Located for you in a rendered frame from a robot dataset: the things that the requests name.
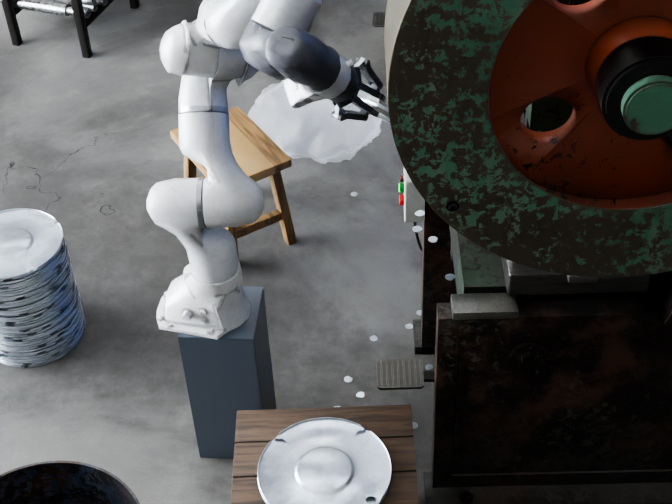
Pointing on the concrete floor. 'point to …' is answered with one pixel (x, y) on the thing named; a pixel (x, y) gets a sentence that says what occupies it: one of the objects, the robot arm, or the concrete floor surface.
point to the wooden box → (394, 415)
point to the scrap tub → (63, 485)
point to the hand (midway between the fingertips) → (379, 106)
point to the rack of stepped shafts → (83, 10)
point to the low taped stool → (261, 161)
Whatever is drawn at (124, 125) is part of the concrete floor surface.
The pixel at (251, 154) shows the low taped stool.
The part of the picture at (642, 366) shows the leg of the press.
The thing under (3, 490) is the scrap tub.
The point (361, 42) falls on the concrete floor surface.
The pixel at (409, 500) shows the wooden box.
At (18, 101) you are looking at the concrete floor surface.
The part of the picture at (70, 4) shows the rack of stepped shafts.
